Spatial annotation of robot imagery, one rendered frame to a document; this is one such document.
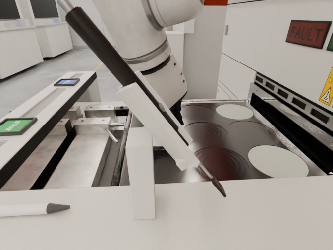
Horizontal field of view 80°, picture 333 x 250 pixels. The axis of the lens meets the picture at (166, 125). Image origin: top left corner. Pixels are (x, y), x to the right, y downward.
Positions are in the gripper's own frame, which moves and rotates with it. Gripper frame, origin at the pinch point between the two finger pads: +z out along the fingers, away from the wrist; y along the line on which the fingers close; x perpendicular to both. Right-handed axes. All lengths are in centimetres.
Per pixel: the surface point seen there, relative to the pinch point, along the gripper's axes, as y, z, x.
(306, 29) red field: -29.8, -6.6, 13.9
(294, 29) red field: -32.0, -5.3, 10.5
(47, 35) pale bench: -81, 69, -625
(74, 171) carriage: 22.8, -6.0, -2.2
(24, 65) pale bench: 14, 77, -512
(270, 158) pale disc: -4.1, 4.3, 20.4
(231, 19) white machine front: -56, 4, -24
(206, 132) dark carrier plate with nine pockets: -2.5, 3.6, 6.5
